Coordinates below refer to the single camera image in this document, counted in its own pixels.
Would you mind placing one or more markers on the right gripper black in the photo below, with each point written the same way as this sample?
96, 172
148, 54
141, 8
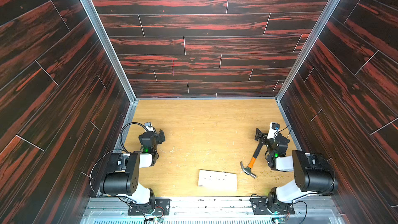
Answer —
261, 135

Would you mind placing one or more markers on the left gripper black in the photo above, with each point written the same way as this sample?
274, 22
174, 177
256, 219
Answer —
159, 139

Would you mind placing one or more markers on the claw hammer orange black handle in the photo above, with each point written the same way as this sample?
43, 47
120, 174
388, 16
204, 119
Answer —
248, 168

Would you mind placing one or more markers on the white wooden block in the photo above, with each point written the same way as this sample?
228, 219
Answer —
217, 180

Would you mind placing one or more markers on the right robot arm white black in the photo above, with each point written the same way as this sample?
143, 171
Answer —
313, 175

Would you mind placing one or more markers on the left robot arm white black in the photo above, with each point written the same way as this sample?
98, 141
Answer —
122, 175

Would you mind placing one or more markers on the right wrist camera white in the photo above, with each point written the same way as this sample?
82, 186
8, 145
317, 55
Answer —
274, 129

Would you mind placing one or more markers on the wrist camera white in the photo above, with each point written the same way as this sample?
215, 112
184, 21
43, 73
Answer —
150, 127
274, 129

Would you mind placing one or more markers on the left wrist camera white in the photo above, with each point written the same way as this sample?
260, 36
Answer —
150, 127

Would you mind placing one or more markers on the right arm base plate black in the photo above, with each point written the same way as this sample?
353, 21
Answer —
265, 206

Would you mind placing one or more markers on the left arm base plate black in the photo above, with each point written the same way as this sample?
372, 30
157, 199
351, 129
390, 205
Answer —
155, 207

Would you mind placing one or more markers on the aluminium front rail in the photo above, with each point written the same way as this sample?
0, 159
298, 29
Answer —
211, 210

